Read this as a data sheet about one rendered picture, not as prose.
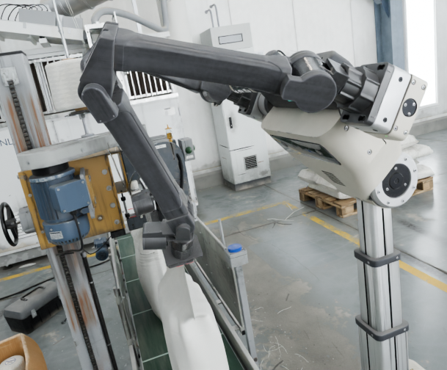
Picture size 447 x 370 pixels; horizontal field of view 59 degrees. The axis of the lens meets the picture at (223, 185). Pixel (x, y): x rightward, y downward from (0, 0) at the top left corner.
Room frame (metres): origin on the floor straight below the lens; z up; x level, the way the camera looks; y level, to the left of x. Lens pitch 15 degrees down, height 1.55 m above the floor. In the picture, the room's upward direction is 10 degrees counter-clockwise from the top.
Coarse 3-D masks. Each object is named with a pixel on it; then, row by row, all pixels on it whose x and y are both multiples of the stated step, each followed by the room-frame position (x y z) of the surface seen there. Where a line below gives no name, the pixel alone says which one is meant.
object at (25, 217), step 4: (20, 208) 1.51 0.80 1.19; (24, 208) 1.51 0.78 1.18; (28, 208) 1.50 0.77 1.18; (20, 212) 1.48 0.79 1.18; (24, 212) 1.49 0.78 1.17; (28, 212) 1.49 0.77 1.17; (20, 216) 1.48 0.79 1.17; (24, 216) 1.48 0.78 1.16; (28, 216) 1.48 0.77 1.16; (20, 220) 1.47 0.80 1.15; (24, 220) 1.47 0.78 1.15; (28, 220) 1.47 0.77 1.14; (24, 224) 1.47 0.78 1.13; (28, 224) 1.47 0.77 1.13; (32, 224) 1.48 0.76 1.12; (24, 228) 1.47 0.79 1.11; (28, 228) 1.48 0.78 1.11; (32, 228) 1.48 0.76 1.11; (24, 232) 1.48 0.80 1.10; (28, 232) 1.49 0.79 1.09
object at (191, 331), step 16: (176, 272) 1.36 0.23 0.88; (160, 288) 1.38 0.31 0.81; (176, 288) 1.27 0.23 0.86; (192, 288) 1.28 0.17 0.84; (160, 304) 1.35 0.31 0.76; (176, 304) 1.18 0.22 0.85; (192, 304) 1.15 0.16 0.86; (208, 304) 1.21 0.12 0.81; (176, 320) 1.16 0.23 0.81; (192, 320) 1.14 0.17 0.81; (208, 320) 1.14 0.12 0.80; (176, 336) 1.14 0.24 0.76; (192, 336) 1.11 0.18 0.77; (208, 336) 1.12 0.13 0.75; (176, 352) 1.15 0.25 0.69; (192, 352) 1.10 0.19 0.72; (208, 352) 1.11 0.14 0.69; (224, 352) 1.15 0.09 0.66; (176, 368) 1.20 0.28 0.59; (192, 368) 1.10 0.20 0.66; (208, 368) 1.10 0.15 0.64; (224, 368) 1.13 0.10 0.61
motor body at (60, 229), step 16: (32, 176) 1.34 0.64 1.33; (48, 176) 1.29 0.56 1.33; (64, 176) 1.31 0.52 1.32; (32, 192) 1.33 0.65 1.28; (48, 192) 1.29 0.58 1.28; (48, 208) 1.29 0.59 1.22; (48, 224) 1.30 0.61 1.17; (64, 224) 1.28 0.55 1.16; (80, 224) 1.31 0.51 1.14; (48, 240) 1.31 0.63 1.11; (64, 240) 1.28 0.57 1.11
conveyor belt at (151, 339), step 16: (128, 240) 3.09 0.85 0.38; (128, 256) 2.76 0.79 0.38; (128, 272) 2.48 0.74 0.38; (128, 288) 2.26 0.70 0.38; (144, 304) 2.03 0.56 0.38; (144, 320) 1.87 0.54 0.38; (160, 320) 1.84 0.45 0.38; (144, 336) 1.73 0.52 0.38; (160, 336) 1.70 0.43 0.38; (224, 336) 1.62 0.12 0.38; (144, 352) 1.60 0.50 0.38; (160, 352) 1.58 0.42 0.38; (144, 368) 1.49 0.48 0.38; (160, 368) 1.48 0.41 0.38; (240, 368) 1.39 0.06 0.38
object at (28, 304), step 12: (36, 288) 2.84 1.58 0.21; (48, 288) 2.83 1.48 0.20; (24, 300) 2.68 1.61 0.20; (36, 300) 2.68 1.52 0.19; (48, 300) 2.74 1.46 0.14; (60, 300) 2.82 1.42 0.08; (12, 312) 2.58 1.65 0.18; (24, 312) 2.56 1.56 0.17; (36, 312) 2.63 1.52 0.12; (48, 312) 2.72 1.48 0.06; (12, 324) 2.60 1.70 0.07; (24, 324) 2.54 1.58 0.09; (36, 324) 2.61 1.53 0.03
